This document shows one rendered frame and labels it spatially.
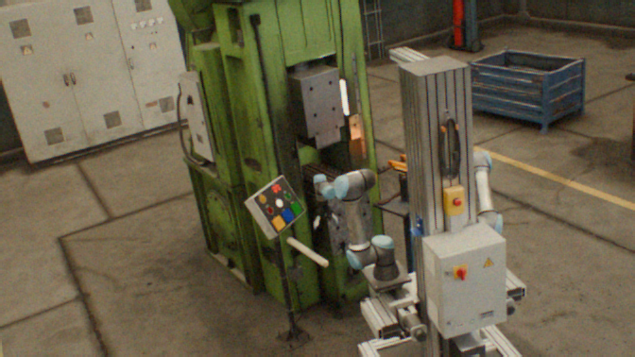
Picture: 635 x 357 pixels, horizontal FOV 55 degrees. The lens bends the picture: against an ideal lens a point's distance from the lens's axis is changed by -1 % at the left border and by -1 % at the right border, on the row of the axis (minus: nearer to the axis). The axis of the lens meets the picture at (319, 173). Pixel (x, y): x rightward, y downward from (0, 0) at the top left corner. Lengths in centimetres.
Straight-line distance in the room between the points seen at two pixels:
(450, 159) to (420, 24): 922
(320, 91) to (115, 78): 534
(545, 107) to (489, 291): 458
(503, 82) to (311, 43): 403
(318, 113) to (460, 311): 167
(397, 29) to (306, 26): 773
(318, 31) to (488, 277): 200
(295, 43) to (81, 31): 517
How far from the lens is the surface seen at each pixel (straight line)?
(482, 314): 318
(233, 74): 430
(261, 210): 378
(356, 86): 441
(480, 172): 374
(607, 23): 1200
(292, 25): 406
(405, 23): 1188
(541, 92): 746
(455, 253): 292
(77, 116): 903
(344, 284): 465
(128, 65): 906
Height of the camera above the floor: 278
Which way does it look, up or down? 24 degrees down
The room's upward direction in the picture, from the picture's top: 8 degrees counter-clockwise
